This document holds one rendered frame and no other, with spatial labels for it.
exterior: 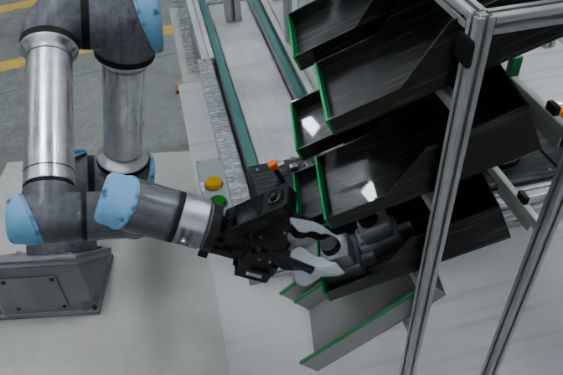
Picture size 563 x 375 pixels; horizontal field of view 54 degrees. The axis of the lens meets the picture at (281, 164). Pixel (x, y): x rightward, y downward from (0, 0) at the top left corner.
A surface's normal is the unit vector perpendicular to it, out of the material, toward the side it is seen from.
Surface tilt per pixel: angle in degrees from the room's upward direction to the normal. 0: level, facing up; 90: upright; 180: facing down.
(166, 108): 0
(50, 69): 31
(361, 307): 45
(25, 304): 90
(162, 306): 0
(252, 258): 92
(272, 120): 0
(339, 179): 25
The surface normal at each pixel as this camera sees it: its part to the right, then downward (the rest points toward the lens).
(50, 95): 0.38, -0.46
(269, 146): -0.04, -0.76
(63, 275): 0.04, 0.65
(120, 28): 0.30, 0.48
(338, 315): -0.73, -0.49
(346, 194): -0.46, -0.66
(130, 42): 0.29, 0.72
